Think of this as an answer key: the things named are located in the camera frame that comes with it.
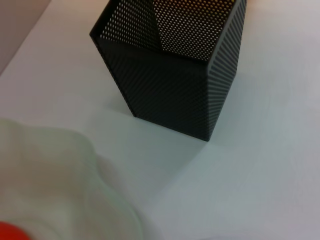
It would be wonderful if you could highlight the translucent wavy fruit plate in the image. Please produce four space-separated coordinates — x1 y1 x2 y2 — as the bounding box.
0 118 144 240

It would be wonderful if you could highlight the black mesh pen holder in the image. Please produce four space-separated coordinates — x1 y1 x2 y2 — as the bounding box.
89 0 247 143

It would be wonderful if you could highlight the red-orange fruit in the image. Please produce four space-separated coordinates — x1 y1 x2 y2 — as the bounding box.
0 220 31 240

